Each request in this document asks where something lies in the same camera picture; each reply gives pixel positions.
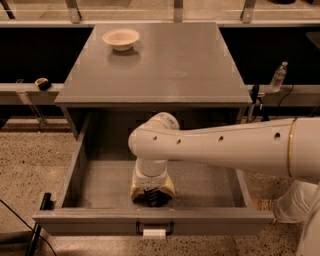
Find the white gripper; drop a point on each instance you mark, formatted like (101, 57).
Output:
(152, 181)

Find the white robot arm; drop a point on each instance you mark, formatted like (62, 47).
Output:
(282, 148)

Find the open grey top drawer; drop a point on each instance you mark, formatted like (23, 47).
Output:
(95, 197)

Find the grey cabinet with counter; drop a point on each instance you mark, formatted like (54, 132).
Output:
(172, 65)

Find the black pole lower left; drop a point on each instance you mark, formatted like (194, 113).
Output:
(46, 204)

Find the tan sneaker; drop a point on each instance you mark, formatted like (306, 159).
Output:
(264, 204)

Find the black tripod stand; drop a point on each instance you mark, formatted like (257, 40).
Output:
(255, 109)

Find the person's leg light trousers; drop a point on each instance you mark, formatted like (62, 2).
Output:
(294, 206)

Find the black yellow tape measure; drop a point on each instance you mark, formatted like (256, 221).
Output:
(43, 84)

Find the white paper bowl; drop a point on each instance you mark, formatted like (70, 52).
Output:
(121, 39)

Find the black drawer handle white tape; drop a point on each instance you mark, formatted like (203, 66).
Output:
(154, 231)

